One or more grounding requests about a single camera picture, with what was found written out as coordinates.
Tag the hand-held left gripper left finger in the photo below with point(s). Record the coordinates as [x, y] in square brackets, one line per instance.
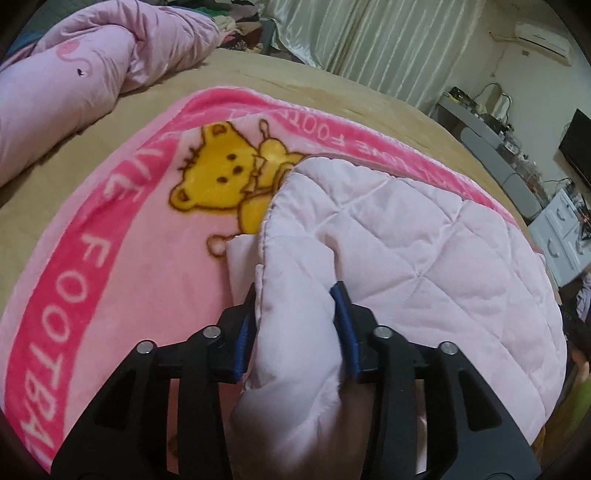
[241, 344]

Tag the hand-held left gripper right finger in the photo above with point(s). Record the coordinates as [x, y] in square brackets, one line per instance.
[347, 332]

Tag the pink quilted jacket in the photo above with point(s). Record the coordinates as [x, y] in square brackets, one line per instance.
[406, 258]

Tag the pile of clothes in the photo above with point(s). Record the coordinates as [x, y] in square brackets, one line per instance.
[240, 23]

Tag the pink bear printed blanket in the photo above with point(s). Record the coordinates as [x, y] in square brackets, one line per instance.
[138, 240]

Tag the grey desk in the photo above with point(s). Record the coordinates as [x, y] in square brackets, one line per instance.
[489, 152]

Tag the white drawer cabinet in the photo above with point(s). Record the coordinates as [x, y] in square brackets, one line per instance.
[561, 235]

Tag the purple cloth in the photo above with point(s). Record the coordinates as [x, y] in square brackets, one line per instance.
[585, 295]

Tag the beige bed sheet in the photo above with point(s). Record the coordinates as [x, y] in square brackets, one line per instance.
[295, 78]

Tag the striped cream curtain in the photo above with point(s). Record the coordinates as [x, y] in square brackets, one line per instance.
[378, 41]

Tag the black television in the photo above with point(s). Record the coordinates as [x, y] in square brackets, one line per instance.
[579, 147]

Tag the pink duvet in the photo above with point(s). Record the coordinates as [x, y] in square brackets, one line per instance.
[69, 83]

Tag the white air conditioner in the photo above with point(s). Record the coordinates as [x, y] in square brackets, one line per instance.
[542, 39]

